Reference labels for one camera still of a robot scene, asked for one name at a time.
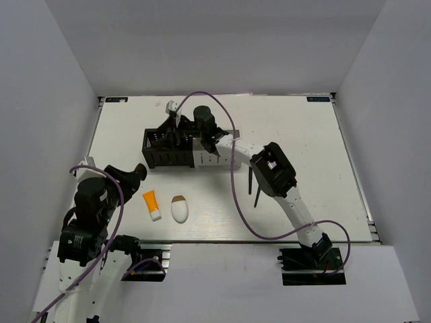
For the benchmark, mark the white oval bottle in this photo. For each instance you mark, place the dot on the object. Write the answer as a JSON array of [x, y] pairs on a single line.
[[179, 209]]

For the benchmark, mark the orange cream tube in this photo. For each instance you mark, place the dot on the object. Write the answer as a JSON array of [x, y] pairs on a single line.
[[152, 205]]

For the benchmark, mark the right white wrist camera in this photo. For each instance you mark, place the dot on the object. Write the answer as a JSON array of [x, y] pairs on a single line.
[[172, 108]]

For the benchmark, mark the blue table label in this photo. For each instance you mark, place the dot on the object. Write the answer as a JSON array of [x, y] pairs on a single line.
[[318, 99], [116, 99]]

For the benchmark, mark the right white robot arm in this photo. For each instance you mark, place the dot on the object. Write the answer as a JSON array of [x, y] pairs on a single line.
[[274, 174]]

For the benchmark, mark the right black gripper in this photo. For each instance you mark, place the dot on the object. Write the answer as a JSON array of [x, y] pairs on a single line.
[[170, 126]]

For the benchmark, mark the white slotted organizer box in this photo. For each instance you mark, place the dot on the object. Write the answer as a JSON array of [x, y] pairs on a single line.
[[203, 158]]

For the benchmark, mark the left blue table label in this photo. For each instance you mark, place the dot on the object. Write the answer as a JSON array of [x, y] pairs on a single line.
[[116, 99]]

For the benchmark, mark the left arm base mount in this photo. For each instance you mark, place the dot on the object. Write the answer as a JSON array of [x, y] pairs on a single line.
[[150, 265]]

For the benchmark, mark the right blue table label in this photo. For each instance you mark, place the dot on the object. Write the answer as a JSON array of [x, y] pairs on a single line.
[[318, 99]]

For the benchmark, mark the large powder brush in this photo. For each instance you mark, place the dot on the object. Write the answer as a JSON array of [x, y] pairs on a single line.
[[141, 170]]

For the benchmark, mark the black slotted organizer box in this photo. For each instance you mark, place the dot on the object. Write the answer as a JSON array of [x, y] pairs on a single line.
[[166, 150]]

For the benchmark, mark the black makeup brush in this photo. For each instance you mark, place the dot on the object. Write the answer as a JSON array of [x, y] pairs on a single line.
[[257, 196], [250, 181]]

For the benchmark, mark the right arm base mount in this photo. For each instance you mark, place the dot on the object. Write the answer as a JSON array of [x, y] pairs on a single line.
[[299, 269]]

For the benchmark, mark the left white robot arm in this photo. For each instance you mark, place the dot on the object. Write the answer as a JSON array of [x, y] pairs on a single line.
[[91, 260]]

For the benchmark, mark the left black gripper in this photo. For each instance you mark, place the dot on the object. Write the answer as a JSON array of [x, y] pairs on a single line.
[[129, 180]]

